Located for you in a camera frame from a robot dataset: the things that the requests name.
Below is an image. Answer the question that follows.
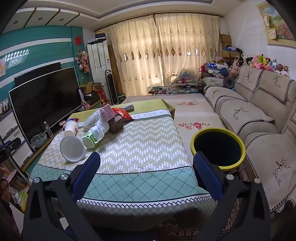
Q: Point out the row of plush toys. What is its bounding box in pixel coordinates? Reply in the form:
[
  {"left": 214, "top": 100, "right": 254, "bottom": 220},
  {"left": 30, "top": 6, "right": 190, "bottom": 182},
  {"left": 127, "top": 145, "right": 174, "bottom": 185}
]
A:
[{"left": 231, "top": 53, "right": 290, "bottom": 78}]

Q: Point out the stack of cardboard boxes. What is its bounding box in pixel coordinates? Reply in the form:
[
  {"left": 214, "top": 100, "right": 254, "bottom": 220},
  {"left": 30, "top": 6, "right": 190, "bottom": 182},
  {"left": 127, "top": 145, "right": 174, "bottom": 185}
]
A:
[{"left": 220, "top": 34, "right": 232, "bottom": 58}]

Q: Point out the cream embroidered curtain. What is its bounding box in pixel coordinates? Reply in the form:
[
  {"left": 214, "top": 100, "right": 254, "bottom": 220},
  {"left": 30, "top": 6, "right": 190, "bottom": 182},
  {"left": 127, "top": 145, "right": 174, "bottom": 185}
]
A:
[
  {"left": 104, "top": 17, "right": 162, "bottom": 95},
  {"left": 155, "top": 11, "right": 220, "bottom": 86}
]

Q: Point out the white drawer cabinet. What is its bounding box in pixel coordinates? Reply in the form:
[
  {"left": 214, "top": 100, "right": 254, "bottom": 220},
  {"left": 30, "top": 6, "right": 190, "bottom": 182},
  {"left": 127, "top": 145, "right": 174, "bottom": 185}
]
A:
[{"left": 0, "top": 109, "right": 34, "bottom": 169}]

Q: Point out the green and white cup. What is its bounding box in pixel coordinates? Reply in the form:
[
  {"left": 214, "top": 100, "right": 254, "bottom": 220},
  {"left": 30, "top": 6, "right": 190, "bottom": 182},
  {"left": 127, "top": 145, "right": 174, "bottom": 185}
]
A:
[{"left": 82, "top": 130, "right": 101, "bottom": 150}]

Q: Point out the pink box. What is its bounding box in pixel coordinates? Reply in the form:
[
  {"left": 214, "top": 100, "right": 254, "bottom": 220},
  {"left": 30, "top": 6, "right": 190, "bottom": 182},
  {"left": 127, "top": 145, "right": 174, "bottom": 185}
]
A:
[{"left": 99, "top": 104, "right": 115, "bottom": 121}]

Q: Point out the clear water bottle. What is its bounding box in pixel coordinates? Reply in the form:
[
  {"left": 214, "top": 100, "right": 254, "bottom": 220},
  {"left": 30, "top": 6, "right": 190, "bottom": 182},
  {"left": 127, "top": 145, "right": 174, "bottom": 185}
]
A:
[{"left": 43, "top": 122, "right": 53, "bottom": 137}]

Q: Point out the floral cream sheet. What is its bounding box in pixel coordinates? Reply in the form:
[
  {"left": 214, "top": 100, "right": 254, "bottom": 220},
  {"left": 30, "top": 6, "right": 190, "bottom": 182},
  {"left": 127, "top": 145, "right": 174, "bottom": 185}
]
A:
[{"left": 121, "top": 94, "right": 220, "bottom": 151}]

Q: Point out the black tower fan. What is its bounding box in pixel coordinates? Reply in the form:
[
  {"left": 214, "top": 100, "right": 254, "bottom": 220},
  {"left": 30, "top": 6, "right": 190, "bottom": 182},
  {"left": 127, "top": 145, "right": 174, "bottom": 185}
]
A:
[{"left": 105, "top": 69, "right": 118, "bottom": 105}]

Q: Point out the white printed paper cup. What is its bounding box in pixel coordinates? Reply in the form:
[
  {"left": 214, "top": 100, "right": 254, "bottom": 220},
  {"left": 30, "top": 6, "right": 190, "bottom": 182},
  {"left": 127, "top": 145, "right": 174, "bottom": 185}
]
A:
[{"left": 63, "top": 119, "right": 79, "bottom": 137}]

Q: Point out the beige sofa with covers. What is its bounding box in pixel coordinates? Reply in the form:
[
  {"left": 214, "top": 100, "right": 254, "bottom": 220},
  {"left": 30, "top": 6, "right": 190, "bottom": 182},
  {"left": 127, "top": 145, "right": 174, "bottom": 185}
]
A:
[{"left": 201, "top": 65, "right": 296, "bottom": 214}]

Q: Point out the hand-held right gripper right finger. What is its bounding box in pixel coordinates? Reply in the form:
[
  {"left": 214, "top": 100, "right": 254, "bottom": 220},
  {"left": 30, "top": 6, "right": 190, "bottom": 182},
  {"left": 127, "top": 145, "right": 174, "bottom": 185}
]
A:
[{"left": 193, "top": 151, "right": 271, "bottom": 241}]

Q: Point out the stack of books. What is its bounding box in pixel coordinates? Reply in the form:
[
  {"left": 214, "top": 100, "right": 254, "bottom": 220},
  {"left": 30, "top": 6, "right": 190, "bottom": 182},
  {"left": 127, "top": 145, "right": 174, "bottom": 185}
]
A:
[{"left": 0, "top": 160, "right": 29, "bottom": 211}]

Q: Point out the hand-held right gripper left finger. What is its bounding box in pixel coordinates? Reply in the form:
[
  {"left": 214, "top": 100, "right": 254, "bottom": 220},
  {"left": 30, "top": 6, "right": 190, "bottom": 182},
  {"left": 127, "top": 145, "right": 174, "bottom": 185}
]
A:
[{"left": 22, "top": 152, "right": 101, "bottom": 241}]

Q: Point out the glass coffee table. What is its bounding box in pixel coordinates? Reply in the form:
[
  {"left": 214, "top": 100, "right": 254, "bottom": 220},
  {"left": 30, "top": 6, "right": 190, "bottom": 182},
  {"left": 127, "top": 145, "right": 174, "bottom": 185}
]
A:
[{"left": 147, "top": 83, "right": 201, "bottom": 95}]

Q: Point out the person's left hand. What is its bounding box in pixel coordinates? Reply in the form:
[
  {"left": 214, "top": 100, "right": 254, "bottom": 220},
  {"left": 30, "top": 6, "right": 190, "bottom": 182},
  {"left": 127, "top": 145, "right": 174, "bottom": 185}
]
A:
[{"left": 0, "top": 167, "right": 11, "bottom": 204}]

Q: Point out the yellow rimmed dark bin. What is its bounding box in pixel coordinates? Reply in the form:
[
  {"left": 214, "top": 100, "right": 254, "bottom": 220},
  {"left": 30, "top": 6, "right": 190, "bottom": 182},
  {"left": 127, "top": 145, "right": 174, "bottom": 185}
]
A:
[{"left": 190, "top": 128, "right": 246, "bottom": 171}]

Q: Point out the clear plastic bag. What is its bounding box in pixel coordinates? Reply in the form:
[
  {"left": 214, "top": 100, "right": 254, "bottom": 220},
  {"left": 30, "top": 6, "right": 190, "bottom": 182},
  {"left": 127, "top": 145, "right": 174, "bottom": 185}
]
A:
[{"left": 83, "top": 109, "right": 110, "bottom": 142}]

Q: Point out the black flat television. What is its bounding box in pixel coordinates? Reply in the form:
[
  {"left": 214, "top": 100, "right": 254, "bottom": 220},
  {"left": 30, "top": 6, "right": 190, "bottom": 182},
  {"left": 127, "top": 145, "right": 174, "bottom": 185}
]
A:
[{"left": 9, "top": 66, "right": 82, "bottom": 145}]

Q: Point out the grey neck pillow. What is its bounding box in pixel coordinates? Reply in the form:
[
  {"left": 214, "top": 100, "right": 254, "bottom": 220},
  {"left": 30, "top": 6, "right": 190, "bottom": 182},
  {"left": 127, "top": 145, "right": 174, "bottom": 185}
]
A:
[{"left": 223, "top": 76, "right": 235, "bottom": 90}]

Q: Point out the red box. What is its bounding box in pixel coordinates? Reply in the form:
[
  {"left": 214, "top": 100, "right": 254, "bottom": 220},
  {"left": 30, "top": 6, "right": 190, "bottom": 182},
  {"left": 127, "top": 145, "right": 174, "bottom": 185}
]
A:
[{"left": 96, "top": 89, "right": 108, "bottom": 102}]

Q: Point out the artificial flower decoration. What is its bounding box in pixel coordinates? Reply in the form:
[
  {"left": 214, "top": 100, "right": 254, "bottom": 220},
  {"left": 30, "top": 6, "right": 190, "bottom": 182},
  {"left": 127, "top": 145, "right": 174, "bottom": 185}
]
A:
[{"left": 75, "top": 50, "right": 89, "bottom": 73}]

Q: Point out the framed flower picture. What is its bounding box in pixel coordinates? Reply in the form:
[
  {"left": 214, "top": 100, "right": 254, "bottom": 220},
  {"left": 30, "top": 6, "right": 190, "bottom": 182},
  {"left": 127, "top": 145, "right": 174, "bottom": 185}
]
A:
[{"left": 257, "top": 2, "right": 296, "bottom": 48}]

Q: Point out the red snack packet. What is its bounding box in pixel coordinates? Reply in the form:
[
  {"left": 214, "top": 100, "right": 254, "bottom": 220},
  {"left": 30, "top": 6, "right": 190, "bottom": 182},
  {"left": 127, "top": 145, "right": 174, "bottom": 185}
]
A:
[{"left": 112, "top": 108, "right": 134, "bottom": 122}]

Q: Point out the brown house-shaped box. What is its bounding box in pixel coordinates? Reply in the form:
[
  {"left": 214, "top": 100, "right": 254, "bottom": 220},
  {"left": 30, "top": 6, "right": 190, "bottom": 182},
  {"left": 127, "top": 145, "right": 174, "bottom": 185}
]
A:
[{"left": 108, "top": 116, "right": 124, "bottom": 133}]

